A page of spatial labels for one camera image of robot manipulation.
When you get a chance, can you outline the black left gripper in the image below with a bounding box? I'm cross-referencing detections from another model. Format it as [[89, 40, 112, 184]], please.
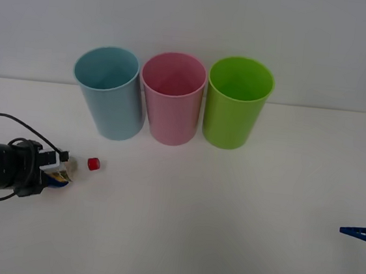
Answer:
[[12, 138, 72, 202]]

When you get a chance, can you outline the clear bottle with red cap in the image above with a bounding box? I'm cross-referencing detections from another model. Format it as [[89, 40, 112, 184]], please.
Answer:
[[42, 152, 103, 188]]

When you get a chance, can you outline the pale blue plastic bin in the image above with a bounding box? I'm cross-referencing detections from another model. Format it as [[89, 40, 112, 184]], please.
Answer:
[[66, 43, 153, 144]]

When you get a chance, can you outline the pink plastic bin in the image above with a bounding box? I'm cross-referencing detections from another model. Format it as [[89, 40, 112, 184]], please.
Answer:
[[133, 48, 210, 149]]

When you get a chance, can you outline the green plastic bin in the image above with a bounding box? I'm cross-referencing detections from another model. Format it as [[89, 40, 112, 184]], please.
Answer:
[[201, 53, 278, 154]]

